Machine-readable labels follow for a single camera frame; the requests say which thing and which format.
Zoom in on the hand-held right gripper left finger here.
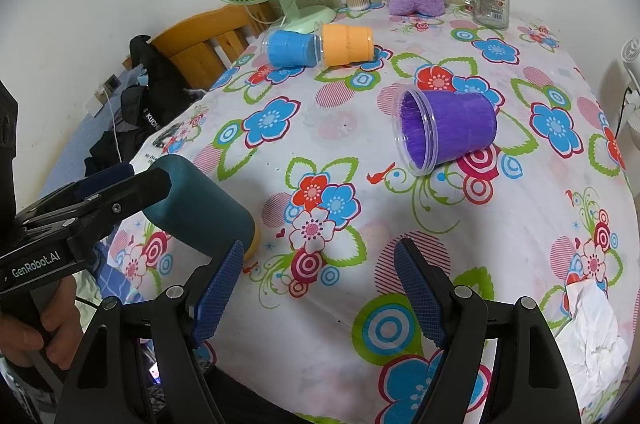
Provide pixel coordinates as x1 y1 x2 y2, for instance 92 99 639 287
54 240 246 424

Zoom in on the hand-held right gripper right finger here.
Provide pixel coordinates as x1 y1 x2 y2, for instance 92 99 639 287
392 236 583 424

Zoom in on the orange cup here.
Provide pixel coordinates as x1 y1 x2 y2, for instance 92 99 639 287
317 24 375 67

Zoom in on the blue cup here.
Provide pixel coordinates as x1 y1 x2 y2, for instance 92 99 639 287
261 28 323 68

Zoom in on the purple cup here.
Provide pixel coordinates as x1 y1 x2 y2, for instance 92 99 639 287
393 84 498 177

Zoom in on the black garment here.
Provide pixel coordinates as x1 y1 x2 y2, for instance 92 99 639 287
85 34 201 177

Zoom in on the white appliance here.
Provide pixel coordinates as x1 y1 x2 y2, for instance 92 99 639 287
619 38 640 129

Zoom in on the floral tablecloth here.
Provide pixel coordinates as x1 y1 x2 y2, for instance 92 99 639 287
100 1 640 424

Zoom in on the person's left hand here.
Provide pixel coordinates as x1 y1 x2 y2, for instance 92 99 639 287
0 276 86 372

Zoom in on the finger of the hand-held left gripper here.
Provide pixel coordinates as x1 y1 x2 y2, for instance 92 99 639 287
70 167 174 235
15 163 135 225

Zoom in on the white cable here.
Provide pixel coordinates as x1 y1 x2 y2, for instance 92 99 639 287
101 88 122 165

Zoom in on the teal cup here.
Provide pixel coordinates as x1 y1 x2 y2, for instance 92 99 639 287
142 154 261 262

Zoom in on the black cable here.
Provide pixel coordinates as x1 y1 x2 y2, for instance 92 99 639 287
612 84 632 141

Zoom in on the crumpled white paper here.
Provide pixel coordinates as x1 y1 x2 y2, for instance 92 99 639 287
555 281 628 392

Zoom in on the blue checked cloth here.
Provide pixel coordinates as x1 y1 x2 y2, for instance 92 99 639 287
75 244 151 305

